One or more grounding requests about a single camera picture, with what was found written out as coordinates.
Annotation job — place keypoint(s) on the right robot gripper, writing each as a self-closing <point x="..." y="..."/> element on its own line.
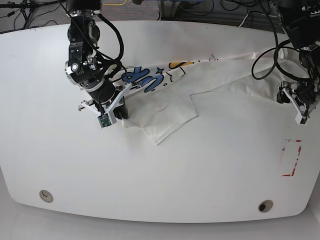
<point x="107" y="97"/>

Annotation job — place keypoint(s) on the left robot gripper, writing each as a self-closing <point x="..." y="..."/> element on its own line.
<point x="303" y="98"/>

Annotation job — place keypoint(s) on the white printed T-shirt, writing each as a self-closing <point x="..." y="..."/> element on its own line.
<point x="162" y="104"/>

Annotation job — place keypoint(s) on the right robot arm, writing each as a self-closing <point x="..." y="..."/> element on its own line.
<point x="89" y="68"/>

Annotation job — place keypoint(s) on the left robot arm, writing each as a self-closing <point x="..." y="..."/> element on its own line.
<point x="302" y="30"/>

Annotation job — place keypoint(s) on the red tape rectangle marking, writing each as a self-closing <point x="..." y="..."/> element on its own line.
<point x="289" y="157"/>

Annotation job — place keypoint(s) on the black tripod stand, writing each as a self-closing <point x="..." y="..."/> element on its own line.
<point x="26" y="9"/>

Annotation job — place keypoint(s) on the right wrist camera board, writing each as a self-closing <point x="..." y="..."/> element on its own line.
<point x="106" y="119"/>

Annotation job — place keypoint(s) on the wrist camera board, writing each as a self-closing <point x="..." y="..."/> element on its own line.
<point x="106" y="119"/>
<point x="301" y="119"/>

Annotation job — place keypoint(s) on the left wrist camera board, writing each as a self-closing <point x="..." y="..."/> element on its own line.
<point x="301" y="119"/>

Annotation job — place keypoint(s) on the right table cable grommet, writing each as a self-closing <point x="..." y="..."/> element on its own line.
<point x="265" y="206"/>

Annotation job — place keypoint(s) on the table cable grommet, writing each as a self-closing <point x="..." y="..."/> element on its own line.
<point x="265" y="206"/>
<point x="46" y="196"/>

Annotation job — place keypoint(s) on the left table cable grommet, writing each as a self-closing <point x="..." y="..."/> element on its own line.
<point x="46" y="196"/>

